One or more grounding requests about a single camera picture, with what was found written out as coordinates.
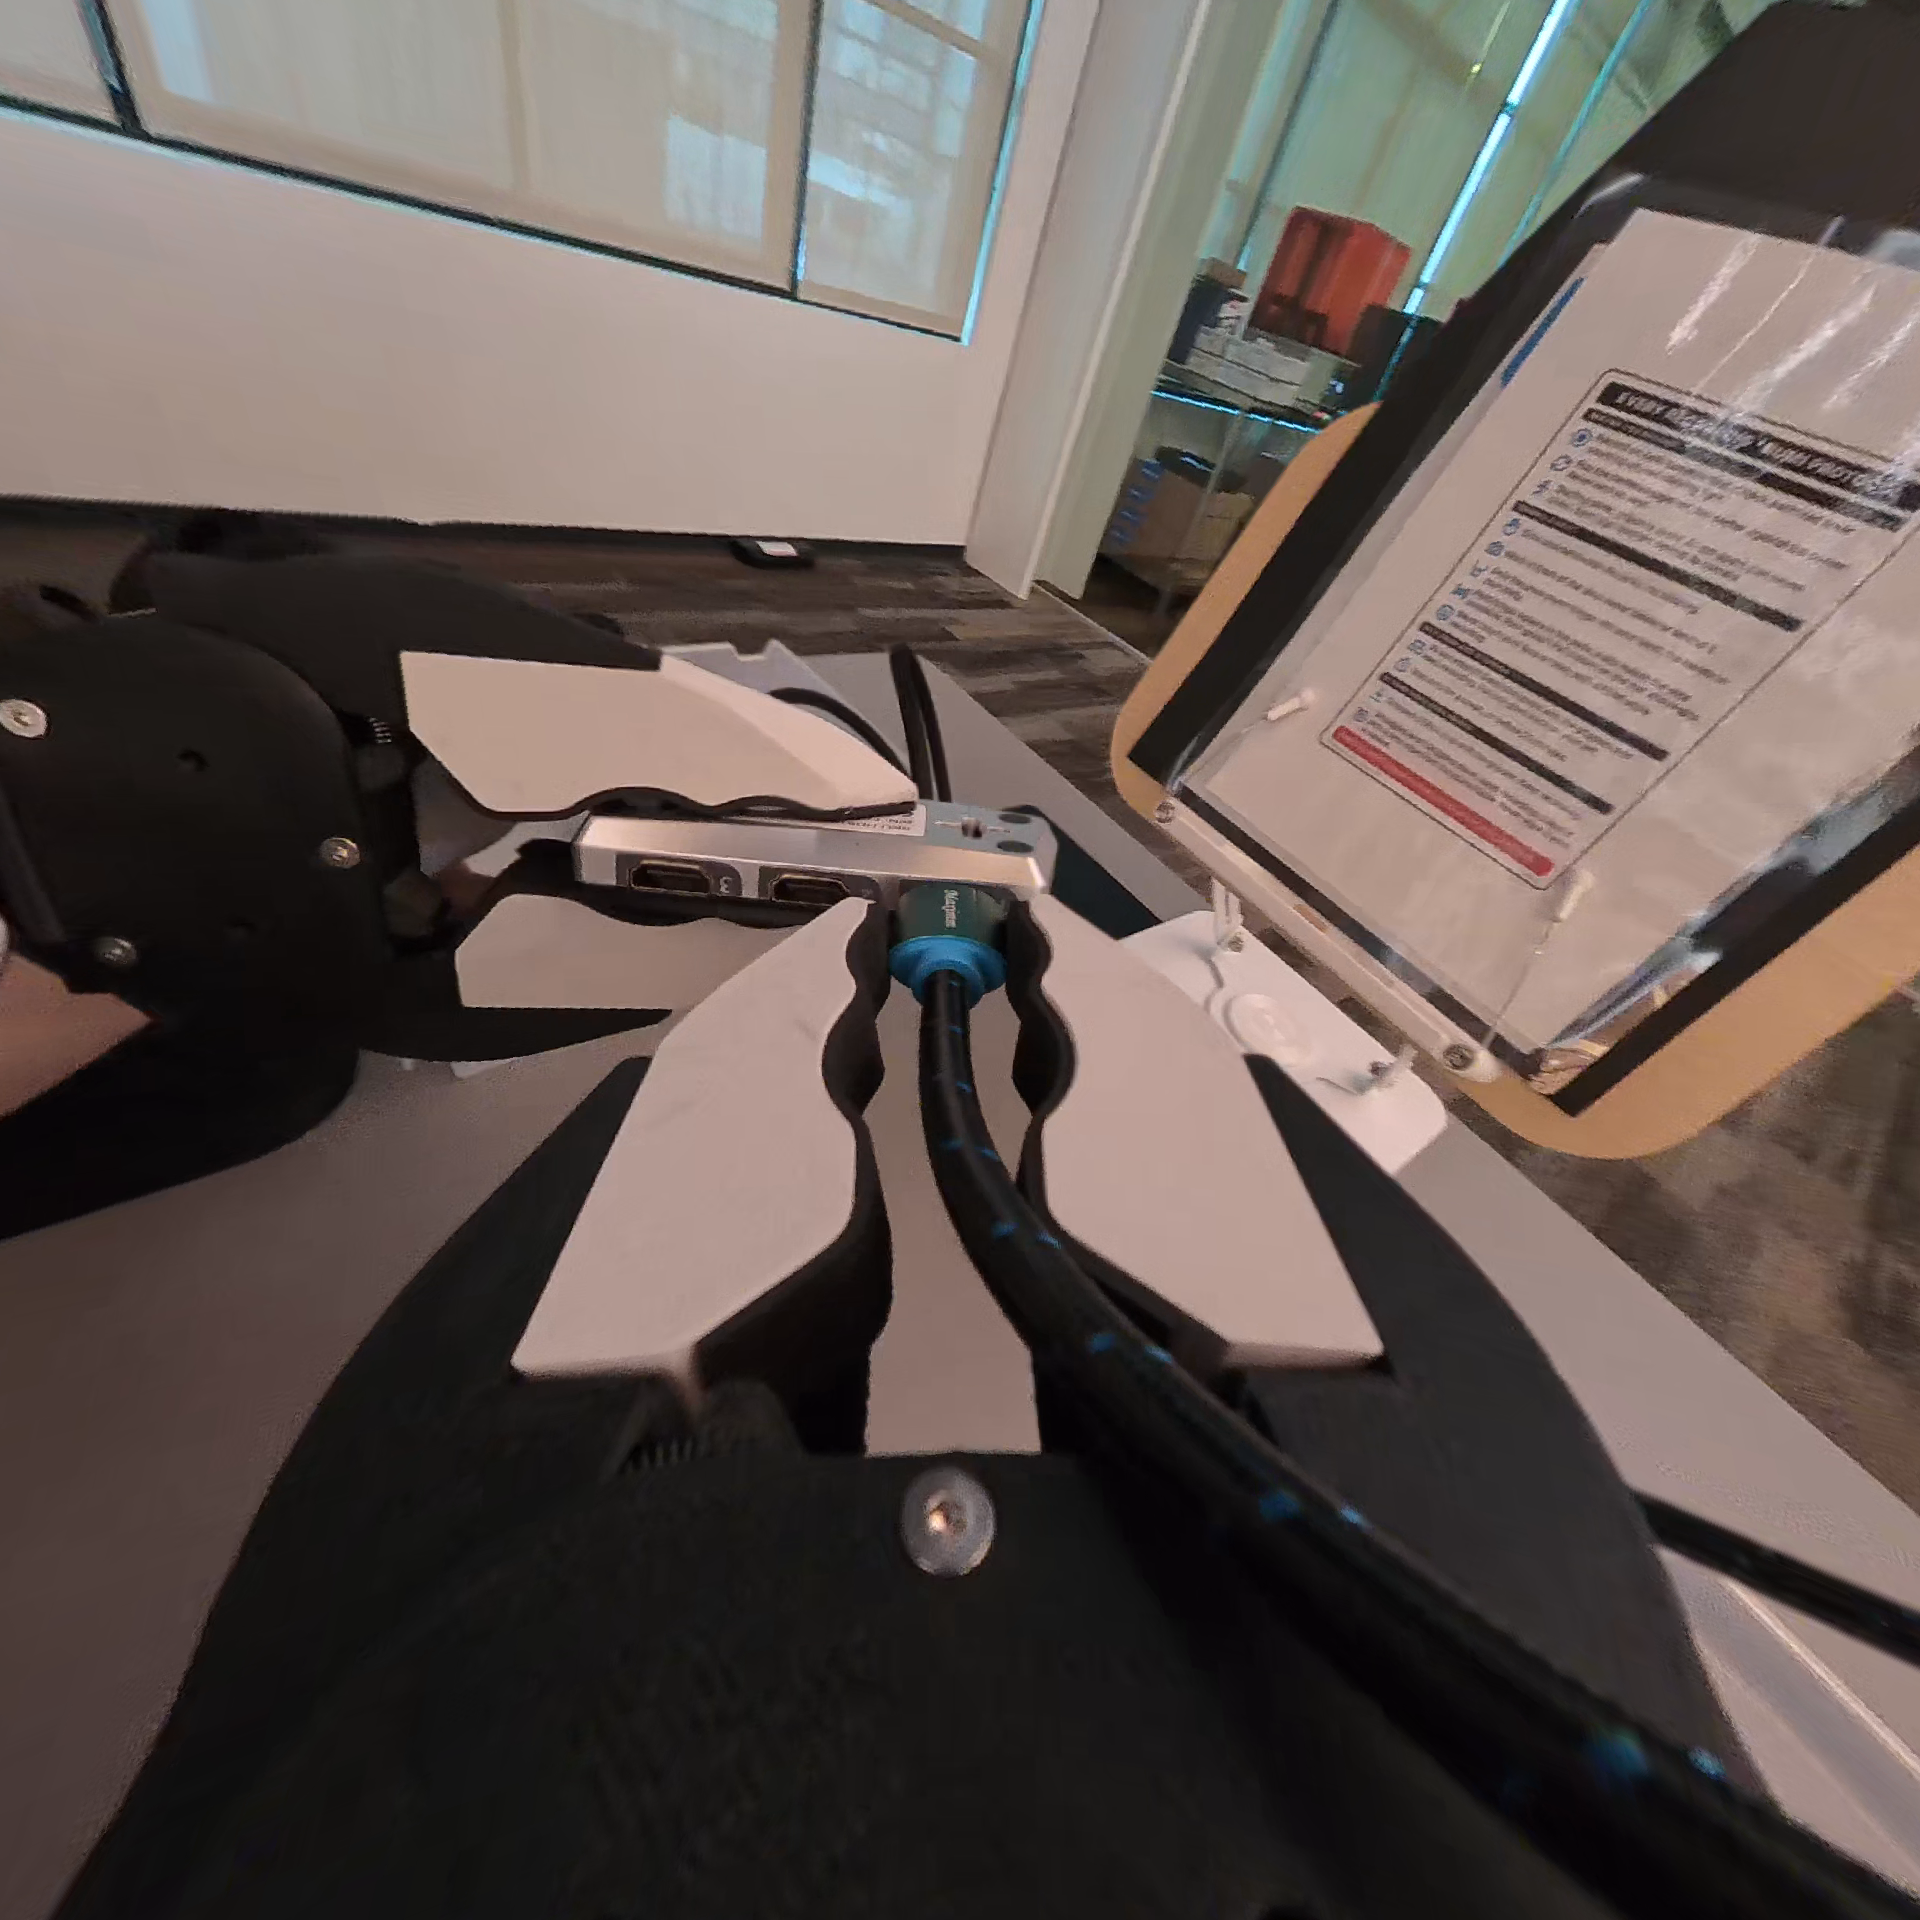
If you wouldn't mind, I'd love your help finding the large paned window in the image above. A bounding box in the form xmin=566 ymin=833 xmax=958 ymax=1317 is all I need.
xmin=0 ymin=0 xmax=1037 ymax=338

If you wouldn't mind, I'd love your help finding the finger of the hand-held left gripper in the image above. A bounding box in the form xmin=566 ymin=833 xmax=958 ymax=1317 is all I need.
xmin=450 ymin=891 xmax=841 ymax=1024
xmin=398 ymin=648 xmax=922 ymax=825

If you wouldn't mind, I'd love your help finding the glass partition window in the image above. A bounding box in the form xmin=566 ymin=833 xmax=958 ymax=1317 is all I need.
xmin=1201 ymin=0 xmax=1593 ymax=348

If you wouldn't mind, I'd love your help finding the silver black hdmi switch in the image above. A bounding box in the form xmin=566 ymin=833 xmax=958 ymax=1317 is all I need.
xmin=570 ymin=801 xmax=1059 ymax=913

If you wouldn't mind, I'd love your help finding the laminated instruction sheet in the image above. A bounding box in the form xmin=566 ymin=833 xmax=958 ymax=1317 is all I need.
xmin=1171 ymin=211 xmax=1920 ymax=1075

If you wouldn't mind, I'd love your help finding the red storage crate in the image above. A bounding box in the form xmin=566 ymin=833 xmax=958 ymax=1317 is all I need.
xmin=1258 ymin=209 xmax=1420 ymax=362

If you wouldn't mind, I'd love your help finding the person's left hand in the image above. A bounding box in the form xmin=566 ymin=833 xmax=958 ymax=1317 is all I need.
xmin=0 ymin=921 xmax=161 ymax=1120

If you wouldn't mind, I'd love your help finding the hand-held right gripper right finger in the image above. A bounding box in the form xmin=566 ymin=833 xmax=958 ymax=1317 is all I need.
xmin=1009 ymin=904 xmax=1385 ymax=1453

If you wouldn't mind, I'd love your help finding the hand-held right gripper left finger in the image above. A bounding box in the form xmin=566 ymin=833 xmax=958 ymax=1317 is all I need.
xmin=510 ymin=901 xmax=894 ymax=1453

